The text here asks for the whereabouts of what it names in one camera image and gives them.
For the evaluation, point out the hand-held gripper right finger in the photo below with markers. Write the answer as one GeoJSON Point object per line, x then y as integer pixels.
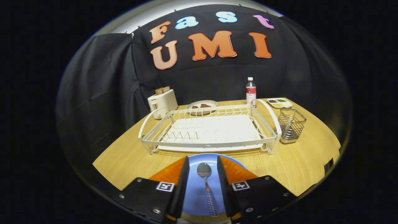
{"type": "Point", "coordinates": [225, 189]}

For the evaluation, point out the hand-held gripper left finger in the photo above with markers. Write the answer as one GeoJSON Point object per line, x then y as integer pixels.
{"type": "Point", "coordinates": [182, 189]}

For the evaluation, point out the light blue plate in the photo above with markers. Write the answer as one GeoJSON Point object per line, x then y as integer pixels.
{"type": "Point", "coordinates": [196, 193]}

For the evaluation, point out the white plate with food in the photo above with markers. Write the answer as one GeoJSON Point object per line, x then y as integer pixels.
{"type": "Point", "coordinates": [212, 102]}

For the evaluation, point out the white toaster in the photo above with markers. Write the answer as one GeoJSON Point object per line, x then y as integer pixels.
{"type": "Point", "coordinates": [164, 102]}

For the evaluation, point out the clear bottle red label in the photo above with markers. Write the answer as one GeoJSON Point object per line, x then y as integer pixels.
{"type": "Point", "coordinates": [251, 93]}

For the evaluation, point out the brown toast slice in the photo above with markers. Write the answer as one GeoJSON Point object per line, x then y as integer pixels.
{"type": "Point", "coordinates": [165, 89]}
{"type": "Point", "coordinates": [158, 91]}

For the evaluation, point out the white divided tray with beans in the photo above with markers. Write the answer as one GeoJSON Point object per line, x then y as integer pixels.
{"type": "Point", "coordinates": [284, 105]}

